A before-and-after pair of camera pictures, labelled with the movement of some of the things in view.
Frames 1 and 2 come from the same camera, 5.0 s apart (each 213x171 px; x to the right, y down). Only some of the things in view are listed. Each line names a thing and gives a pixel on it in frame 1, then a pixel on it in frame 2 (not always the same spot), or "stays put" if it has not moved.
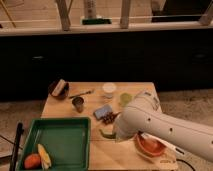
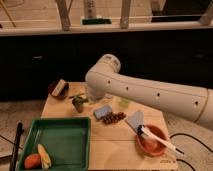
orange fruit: (32, 161) stays put
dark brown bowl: (64, 92) stays put
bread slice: (58, 87) stays put
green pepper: (108, 133) → (78, 100)
